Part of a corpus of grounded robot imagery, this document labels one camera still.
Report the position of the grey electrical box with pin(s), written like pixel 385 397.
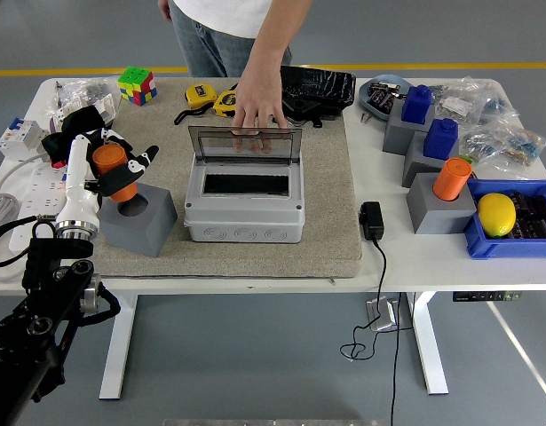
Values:
pixel 243 222

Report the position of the grey-brown mat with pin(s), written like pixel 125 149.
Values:
pixel 255 262

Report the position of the black table control panel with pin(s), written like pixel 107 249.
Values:
pixel 488 296

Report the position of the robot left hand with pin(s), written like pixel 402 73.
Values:
pixel 77 186

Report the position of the person's left hand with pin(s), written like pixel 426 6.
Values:
pixel 259 100

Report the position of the silver metal bracket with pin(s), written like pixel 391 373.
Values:
pixel 381 316

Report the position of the person's right hand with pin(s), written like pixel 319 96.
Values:
pixel 164 9

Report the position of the small green part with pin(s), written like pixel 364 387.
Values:
pixel 465 158

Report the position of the white socket module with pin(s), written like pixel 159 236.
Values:
pixel 106 106

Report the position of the person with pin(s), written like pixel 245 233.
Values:
pixel 210 44

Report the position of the small metal clip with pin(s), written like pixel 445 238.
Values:
pixel 366 117

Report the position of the person's left forearm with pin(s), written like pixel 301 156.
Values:
pixel 272 35

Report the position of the thin metal screwdriver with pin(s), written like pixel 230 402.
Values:
pixel 58 95

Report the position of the clear bag of components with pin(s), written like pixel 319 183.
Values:
pixel 479 144
pixel 499 106
pixel 454 104
pixel 523 146

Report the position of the yellow tape measure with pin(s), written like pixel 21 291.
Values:
pixel 199 94
pixel 223 103

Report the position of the blue-grey dish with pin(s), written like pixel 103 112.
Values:
pixel 365 100

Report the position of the orange cylinder battery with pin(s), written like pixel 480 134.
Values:
pixel 450 182
pixel 108 157

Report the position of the black wrapped case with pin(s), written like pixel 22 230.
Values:
pixel 326 86

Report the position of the white circuit breaker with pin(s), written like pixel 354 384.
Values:
pixel 19 139

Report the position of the black power adapter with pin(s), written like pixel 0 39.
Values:
pixel 371 222

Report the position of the blue plastic bin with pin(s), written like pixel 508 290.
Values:
pixel 508 248

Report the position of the blue bottle-shaped block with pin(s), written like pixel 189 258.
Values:
pixel 417 106
pixel 440 142

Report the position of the clear bag of screws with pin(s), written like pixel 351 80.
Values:
pixel 92 89

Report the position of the white table leg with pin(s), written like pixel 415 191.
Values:
pixel 119 355
pixel 430 355

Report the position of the grey holder block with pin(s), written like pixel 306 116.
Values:
pixel 417 171
pixel 437 217
pixel 139 231
pixel 397 137

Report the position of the yellow lemon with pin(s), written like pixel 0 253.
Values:
pixel 496 215

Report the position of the large Rubik's cube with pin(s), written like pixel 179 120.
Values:
pixel 137 86

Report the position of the black cloth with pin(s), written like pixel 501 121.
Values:
pixel 55 144

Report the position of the small dark battery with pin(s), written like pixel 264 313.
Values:
pixel 386 103
pixel 378 91

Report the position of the white power strip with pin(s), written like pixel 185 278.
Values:
pixel 37 191

